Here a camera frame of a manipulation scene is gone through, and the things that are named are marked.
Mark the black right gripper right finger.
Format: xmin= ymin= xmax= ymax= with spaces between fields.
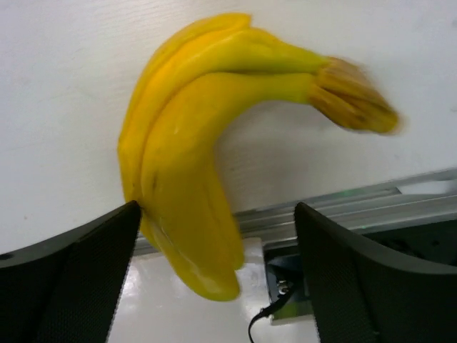
xmin=294 ymin=202 xmax=456 ymax=342

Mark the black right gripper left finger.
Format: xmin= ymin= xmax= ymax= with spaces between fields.
xmin=1 ymin=202 xmax=141 ymax=342

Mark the yellow fake banana bunch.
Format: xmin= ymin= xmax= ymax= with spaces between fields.
xmin=117 ymin=12 xmax=400 ymax=302

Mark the front aluminium rail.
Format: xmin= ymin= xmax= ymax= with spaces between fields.
xmin=131 ymin=167 xmax=457 ymax=257

